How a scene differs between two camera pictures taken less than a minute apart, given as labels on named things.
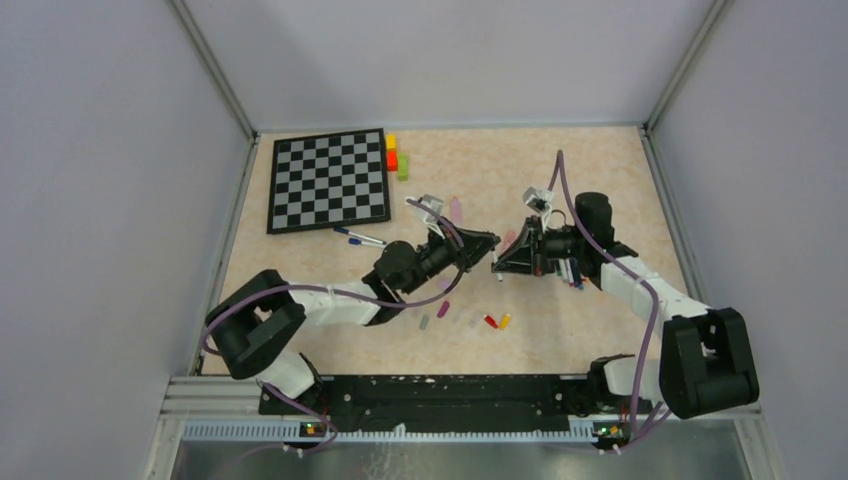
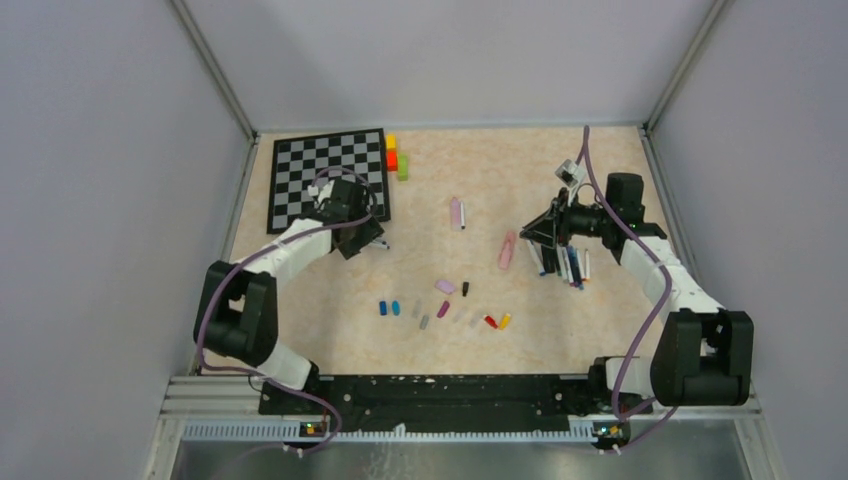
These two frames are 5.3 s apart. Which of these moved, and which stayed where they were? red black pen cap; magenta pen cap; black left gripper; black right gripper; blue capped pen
Moved: black right gripper; black left gripper
Stayed: magenta pen cap; red black pen cap; blue capped pen
